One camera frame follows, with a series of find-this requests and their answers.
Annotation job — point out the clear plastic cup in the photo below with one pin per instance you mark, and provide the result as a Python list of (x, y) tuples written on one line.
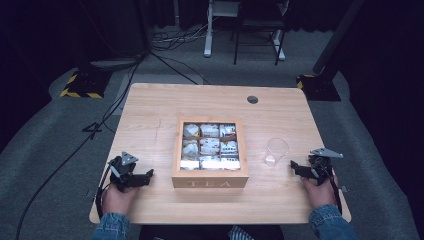
[(276, 151)]

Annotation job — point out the person's striped cloth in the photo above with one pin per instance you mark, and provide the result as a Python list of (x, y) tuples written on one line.
[(240, 233)]

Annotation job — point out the person's dark clothing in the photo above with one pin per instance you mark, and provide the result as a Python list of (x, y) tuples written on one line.
[(186, 232)]

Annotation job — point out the wooden tea box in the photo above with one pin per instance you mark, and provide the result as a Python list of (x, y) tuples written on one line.
[(210, 178)]

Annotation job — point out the round table grommet hole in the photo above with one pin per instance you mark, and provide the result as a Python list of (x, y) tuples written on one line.
[(252, 99)]

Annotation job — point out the yellow black striped stand base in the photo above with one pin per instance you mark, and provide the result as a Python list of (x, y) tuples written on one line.
[(318, 88), (85, 87)]

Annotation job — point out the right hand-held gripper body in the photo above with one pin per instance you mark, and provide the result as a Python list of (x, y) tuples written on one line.
[(321, 166)]

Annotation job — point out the group of white tea bags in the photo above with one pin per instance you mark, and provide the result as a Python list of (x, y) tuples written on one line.
[(210, 146)]

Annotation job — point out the person's left hand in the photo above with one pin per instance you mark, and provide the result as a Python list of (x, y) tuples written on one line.
[(118, 200)]

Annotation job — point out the white desk leg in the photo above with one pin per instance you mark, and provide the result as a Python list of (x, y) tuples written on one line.
[(208, 36), (279, 46)]

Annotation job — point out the person's right hand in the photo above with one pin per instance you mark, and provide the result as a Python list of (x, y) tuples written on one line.
[(320, 195)]

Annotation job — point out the black slanted stand post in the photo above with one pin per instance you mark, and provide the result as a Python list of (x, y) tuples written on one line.
[(336, 36)]

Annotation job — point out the black metal chair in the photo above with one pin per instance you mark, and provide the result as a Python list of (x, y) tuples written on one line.
[(258, 23)]

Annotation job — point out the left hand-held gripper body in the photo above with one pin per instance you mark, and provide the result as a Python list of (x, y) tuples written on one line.
[(124, 170)]

